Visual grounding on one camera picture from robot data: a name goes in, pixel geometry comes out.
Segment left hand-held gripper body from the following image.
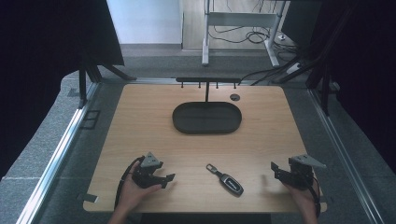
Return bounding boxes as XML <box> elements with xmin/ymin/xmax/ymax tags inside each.
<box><xmin>132</xmin><ymin>151</ymin><xmax>166</xmax><ymax>189</ymax></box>

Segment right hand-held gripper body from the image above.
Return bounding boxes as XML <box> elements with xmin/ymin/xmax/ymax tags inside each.
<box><xmin>288</xmin><ymin>154</ymin><xmax>328</xmax><ymax>191</ymax></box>

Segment black car key with ring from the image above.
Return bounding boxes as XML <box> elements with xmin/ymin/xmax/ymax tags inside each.
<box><xmin>205</xmin><ymin>163</ymin><xmax>245</xmax><ymax>197</ymax></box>

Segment black key rack with tray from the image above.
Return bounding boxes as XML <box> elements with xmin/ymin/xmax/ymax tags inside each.
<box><xmin>172</xmin><ymin>77</ymin><xmax>243</xmax><ymax>135</ymax></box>

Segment person's right hand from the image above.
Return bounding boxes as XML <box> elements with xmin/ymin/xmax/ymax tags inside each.
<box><xmin>283</xmin><ymin>182</ymin><xmax>320</xmax><ymax>218</ymax></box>

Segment person's left hand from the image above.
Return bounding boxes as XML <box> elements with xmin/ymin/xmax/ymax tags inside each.
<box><xmin>119</xmin><ymin>161</ymin><xmax>163</xmax><ymax>215</ymax></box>

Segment grey tape strip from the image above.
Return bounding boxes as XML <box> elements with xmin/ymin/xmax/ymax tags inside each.
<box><xmin>76</xmin><ymin>192</ymin><xmax>99</xmax><ymax>203</ymax></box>

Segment black metal stand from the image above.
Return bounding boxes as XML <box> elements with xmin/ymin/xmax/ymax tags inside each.
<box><xmin>270</xmin><ymin>55</ymin><xmax>332</xmax><ymax>117</ymax></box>
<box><xmin>78</xmin><ymin>54</ymin><xmax>138</xmax><ymax>110</ymax></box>

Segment white power strip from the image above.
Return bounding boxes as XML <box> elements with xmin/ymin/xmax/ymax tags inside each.
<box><xmin>285</xmin><ymin>63</ymin><xmax>302</xmax><ymax>75</ymax></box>

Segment black curtain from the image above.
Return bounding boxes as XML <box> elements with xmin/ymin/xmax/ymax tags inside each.
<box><xmin>306</xmin><ymin>0</ymin><xmax>396</xmax><ymax>175</ymax></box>
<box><xmin>0</xmin><ymin>0</ymin><xmax>125</xmax><ymax>180</ymax></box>

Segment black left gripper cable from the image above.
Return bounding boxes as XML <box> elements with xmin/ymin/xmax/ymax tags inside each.
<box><xmin>114</xmin><ymin>155</ymin><xmax>146</xmax><ymax>210</ymax></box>

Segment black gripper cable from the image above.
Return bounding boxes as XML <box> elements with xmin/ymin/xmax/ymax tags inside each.
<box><xmin>114</xmin><ymin>155</ymin><xmax>146</xmax><ymax>210</ymax></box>
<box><xmin>306</xmin><ymin>175</ymin><xmax>322</xmax><ymax>218</ymax></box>

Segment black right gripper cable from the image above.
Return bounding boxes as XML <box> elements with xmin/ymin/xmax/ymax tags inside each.
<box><xmin>306</xmin><ymin>175</ymin><xmax>322</xmax><ymax>218</ymax></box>

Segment aluminium floor rail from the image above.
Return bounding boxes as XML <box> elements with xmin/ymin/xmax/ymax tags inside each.
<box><xmin>15</xmin><ymin>81</ymin><xmax>101</xmax><ymax>224</ymax></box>
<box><xmin>307</xmin><ymin>88</ymin><xmax>389</xmax><ymax>224</ymax></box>

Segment black floor cables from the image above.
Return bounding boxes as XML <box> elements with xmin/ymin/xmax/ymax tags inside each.
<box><xmin>207</xmin><ymin>0</ymin><xmax>312</xmax><ymax>87</ymax></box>

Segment white desk frame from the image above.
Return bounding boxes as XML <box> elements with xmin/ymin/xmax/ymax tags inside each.
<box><xmin>201</xmin><ymin>0</ymin><xmax>287</xmax><ymax>68</ymax></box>

